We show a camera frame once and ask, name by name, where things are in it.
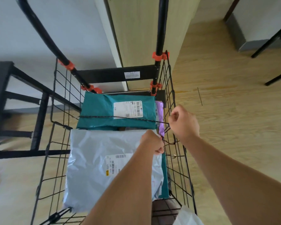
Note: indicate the person's left hand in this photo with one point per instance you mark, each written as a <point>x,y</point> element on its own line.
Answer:
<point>153,142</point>

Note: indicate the person's right hand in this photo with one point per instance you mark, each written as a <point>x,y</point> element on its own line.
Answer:
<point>185,125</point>

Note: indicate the purple mailer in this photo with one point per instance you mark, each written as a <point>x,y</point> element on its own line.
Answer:
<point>159,110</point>

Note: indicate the white poly mailer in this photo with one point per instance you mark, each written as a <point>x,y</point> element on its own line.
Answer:
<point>89,166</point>

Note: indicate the person's left forearm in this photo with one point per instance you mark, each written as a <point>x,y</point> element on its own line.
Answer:
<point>126,192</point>

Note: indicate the person's right forearm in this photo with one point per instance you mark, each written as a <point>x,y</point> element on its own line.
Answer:
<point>238,180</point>

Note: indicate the person's beige trousers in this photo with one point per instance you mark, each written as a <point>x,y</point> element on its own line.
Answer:
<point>188,217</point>

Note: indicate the beige cabinet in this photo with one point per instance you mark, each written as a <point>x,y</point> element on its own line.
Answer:
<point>140,32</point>

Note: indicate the wooden table black legs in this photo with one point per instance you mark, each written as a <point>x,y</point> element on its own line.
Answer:
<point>271,40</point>

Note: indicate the black low metal table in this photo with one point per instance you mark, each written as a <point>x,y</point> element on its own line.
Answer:
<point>0,91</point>

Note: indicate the dark brown door frame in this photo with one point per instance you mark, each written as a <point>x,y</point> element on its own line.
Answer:
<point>231,8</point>

